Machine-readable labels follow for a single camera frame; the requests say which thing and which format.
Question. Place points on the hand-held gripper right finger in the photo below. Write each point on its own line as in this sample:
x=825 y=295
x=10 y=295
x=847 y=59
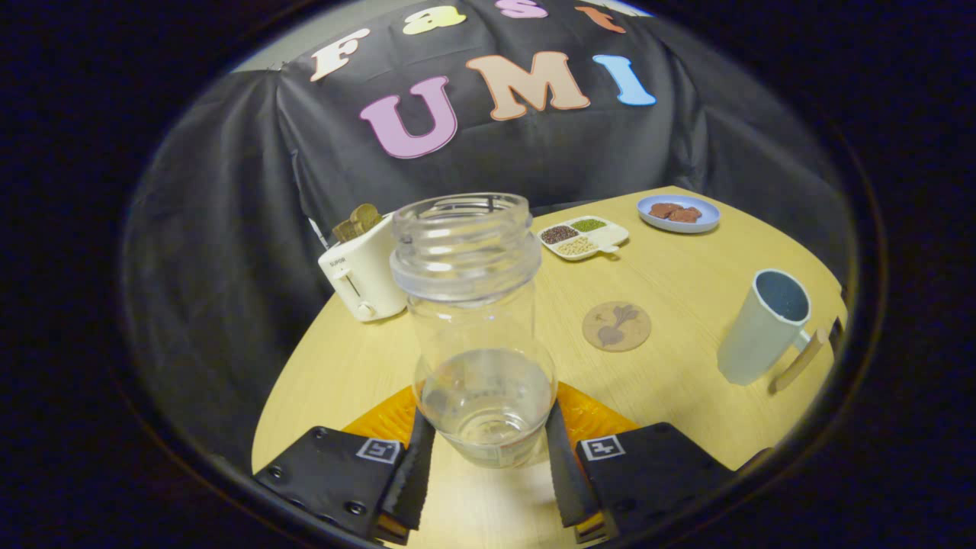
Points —
x=568 y=480

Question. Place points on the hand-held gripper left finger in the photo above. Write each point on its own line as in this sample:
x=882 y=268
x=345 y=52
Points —
x=408 y=480

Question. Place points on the round cork coaster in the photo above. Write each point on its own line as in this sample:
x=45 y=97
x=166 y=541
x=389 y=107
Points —
x=616 y=326

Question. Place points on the clear glass juice bottle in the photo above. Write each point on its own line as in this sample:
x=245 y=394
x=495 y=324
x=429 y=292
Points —
x=473 y=252

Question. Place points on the wooden table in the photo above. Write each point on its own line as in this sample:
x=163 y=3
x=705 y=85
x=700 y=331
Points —
x=686 y=412

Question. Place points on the white toaster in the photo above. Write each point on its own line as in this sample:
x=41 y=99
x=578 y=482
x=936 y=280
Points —
x=366 y=274

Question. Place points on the white divided bean dish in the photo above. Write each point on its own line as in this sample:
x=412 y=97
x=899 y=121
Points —
x=583 y=238

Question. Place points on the toast slices in toaster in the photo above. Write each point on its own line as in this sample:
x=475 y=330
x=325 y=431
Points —
x=358 y=221

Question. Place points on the light blue plate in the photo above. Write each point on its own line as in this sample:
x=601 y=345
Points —
x=679 y=226

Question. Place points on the brown bread piece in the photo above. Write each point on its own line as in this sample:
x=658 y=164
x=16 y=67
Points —
x=663 y=210
x=686 y=216

